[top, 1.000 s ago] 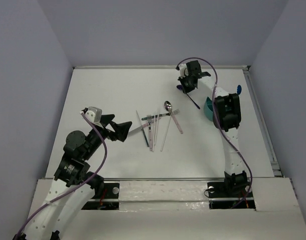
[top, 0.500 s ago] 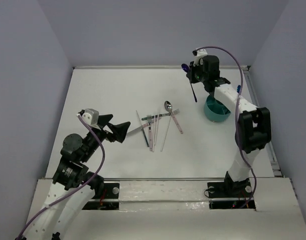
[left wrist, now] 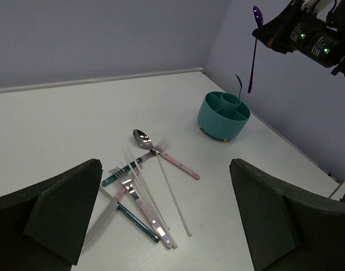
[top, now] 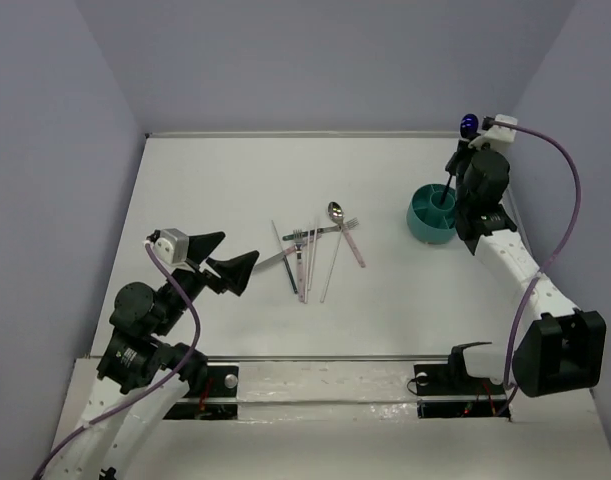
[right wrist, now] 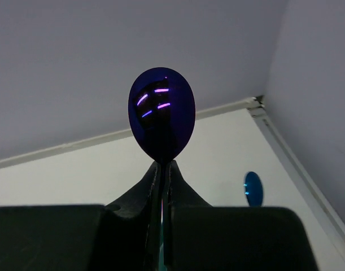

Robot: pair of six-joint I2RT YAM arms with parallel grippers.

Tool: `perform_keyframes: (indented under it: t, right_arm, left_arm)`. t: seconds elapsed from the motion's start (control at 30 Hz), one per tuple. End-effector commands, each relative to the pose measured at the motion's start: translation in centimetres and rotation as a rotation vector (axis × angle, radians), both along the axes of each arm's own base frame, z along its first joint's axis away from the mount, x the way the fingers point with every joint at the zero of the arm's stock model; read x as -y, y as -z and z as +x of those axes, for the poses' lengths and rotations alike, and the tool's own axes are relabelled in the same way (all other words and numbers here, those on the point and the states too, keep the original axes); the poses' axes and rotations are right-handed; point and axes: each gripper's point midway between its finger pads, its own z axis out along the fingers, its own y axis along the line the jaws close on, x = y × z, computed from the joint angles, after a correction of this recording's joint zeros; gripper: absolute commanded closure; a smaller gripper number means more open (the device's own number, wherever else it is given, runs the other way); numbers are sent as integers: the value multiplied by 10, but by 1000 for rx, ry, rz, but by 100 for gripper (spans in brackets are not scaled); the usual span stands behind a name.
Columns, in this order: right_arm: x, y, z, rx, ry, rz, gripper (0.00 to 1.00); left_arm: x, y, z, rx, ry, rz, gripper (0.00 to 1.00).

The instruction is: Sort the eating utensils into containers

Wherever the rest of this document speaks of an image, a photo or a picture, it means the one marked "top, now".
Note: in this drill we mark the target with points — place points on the fork with teal handle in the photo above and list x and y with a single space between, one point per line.
308 233

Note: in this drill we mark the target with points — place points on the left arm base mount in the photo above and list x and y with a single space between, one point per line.
216 399

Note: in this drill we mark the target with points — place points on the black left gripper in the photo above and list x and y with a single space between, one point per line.
205 272

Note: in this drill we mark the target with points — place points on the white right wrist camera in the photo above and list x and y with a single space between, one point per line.
497 132

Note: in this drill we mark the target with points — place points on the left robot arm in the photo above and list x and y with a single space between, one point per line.
151 360

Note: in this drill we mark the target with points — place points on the silver spoon pink handle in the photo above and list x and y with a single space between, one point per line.
336 214

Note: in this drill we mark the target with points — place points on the teal round utensil holder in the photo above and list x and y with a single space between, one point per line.
431 214

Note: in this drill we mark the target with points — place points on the knife with teal handle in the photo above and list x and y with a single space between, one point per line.
285 259

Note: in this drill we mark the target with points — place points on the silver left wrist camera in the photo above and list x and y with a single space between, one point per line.
170 246

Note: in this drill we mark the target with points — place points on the knife with pink handle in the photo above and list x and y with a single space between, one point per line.
272 260

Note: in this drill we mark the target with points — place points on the dark purple spoon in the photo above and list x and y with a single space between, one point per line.
467 125

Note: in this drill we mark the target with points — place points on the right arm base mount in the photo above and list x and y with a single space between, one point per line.
441 395

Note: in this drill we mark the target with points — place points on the fork with pink handle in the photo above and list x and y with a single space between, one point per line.
346 231

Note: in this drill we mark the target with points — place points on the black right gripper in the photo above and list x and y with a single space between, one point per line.
466 148

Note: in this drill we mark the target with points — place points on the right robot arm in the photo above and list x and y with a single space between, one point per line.
553 345

